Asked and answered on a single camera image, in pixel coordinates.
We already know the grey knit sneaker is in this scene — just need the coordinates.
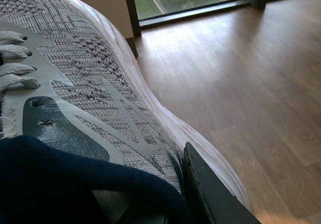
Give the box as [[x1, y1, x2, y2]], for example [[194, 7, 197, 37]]
[[1, 0, 249, 223]]

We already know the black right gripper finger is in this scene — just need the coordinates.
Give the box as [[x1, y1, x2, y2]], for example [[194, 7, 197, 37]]
[[183, 142, 260, 224]]

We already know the dark window frame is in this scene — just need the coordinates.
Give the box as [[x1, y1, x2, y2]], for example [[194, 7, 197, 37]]
[[122, 0, 321, 37]]

